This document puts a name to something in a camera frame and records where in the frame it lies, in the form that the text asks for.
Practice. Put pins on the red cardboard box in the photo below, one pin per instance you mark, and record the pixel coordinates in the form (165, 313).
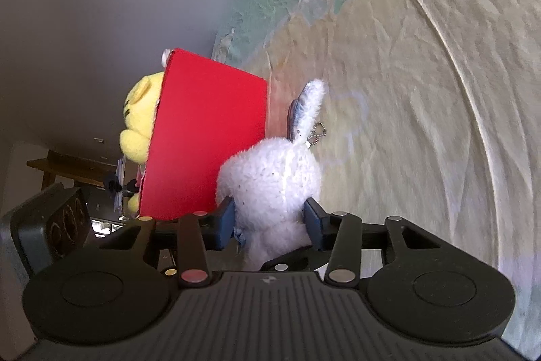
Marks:
(207, 112)

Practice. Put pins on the green cartoon bed sheet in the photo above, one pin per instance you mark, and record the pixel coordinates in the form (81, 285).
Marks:
(432, 113)

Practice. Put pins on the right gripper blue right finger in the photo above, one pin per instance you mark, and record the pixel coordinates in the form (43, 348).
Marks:
(318, 225)

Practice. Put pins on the yellow tiger plush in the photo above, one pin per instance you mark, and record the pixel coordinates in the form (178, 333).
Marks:
(139, 115)

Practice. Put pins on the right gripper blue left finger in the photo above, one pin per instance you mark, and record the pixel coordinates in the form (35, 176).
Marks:
(223, 223)

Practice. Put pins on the wooden table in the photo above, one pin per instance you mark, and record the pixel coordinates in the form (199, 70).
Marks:
(81, 170)

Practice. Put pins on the white plush bunny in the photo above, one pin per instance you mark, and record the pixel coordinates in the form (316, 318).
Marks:
(270, 182)

